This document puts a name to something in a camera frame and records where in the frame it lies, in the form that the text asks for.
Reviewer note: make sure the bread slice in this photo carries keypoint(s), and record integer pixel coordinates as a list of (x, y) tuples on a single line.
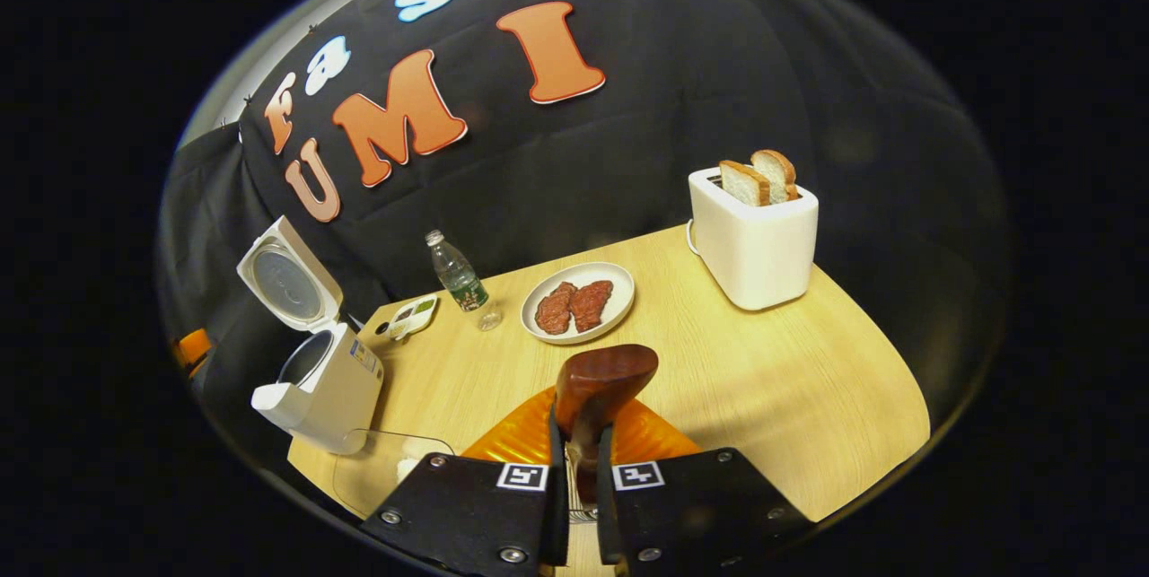
[(743, 184), (779, 171)]

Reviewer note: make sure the brown wooden spoon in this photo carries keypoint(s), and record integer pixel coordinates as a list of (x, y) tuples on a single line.
[(601, 375)]

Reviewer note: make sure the black backdrop cloth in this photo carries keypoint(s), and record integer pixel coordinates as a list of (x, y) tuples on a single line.
[(673, 92)]

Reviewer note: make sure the white toaster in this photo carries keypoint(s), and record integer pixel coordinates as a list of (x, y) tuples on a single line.
[(754, 254)]

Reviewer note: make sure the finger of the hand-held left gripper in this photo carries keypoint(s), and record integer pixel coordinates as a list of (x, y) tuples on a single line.
[(193, 348)]

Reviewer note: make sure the clear water bottle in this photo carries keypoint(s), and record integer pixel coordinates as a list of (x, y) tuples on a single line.
[(458, 281)]

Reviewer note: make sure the clear plastic rice box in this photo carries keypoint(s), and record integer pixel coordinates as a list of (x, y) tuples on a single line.
[(377, 478)]

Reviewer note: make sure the white round plate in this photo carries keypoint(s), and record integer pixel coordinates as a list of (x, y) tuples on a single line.
[(622, 294)]

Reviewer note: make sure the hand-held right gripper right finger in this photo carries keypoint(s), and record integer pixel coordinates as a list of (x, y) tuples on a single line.
[(606, 514)]

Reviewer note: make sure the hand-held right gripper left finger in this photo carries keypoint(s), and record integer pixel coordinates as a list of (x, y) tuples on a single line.
[(558, 514)]

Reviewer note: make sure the white rice cooker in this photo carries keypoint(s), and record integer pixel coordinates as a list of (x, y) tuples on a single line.
[(341, 397)]

